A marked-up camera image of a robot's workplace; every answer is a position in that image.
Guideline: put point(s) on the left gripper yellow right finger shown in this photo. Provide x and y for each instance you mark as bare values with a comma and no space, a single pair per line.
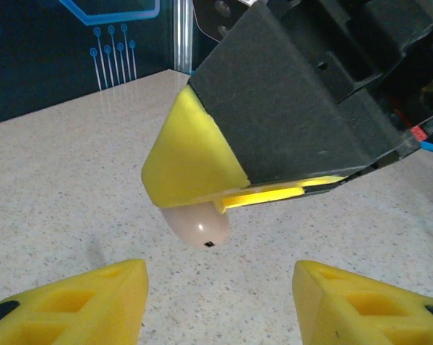
316,312

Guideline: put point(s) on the pink earbud charging case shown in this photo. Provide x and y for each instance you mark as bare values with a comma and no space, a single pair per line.
198,226

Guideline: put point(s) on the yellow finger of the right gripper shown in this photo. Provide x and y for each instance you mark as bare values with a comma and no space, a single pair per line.
266,108
259,197

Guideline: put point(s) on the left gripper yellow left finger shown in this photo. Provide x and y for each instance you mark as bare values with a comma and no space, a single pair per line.
123,305

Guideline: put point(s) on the aluminium frame post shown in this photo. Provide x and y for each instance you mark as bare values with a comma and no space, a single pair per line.
184,36

